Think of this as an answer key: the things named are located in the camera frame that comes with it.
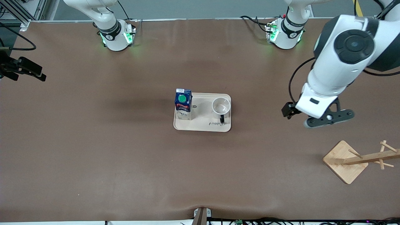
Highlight white smiley mug black handle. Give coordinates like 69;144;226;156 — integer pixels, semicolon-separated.
212;97;231;123

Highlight black cable at right base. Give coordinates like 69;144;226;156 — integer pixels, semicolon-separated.
117;0;143;24

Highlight blue milk carton green cap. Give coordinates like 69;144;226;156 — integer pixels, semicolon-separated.
174;88;193;121

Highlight black cables at left base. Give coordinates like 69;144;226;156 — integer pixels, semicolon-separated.
240;15;270;33

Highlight metal table edge bracket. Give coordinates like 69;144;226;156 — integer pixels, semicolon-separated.
194;207;212;225

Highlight cream rectangular tray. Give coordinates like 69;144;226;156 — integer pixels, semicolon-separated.
173;92;232;133

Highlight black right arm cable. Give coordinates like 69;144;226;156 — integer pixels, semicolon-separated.
0;22;37;51

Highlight wooden mug tree stand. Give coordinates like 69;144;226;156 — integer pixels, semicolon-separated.
322;140;400;184

